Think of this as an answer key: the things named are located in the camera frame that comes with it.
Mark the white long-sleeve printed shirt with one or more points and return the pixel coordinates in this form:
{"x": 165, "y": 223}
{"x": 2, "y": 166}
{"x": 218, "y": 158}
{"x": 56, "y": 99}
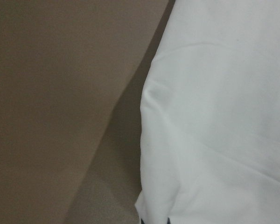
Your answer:
{"x": 210, "y": 116}

